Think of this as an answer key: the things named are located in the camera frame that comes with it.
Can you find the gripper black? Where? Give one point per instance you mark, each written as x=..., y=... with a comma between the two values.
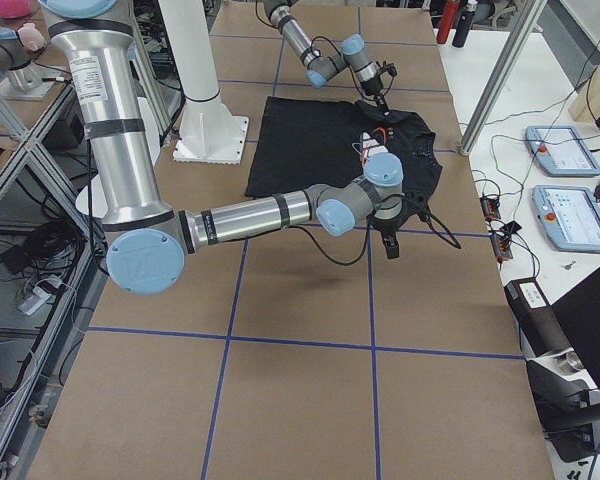
x=373, y=87
x=386, y=226

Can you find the black printed t-shirt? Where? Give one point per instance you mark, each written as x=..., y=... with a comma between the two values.
x=304, y=143

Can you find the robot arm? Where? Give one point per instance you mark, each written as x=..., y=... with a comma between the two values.
x=323, y=60
x=148, y=240

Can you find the black bottle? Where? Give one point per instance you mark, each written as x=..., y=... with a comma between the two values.
x=464, y=24

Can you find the red bottle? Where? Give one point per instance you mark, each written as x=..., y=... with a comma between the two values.
x=446, y=21

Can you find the lower teach pendant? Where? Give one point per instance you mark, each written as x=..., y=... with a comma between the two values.
x=569, y=217

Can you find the teach pendant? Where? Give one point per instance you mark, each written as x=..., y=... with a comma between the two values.
x=569, y=217
x=560, y=151

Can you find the upper teach pendant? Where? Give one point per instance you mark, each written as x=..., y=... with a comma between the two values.
x=560, y=151

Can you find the aluminium frame post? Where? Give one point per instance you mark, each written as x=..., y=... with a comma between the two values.
x=505, y=63

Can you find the white pedestal base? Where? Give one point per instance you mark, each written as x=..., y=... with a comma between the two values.
x=208, y=132

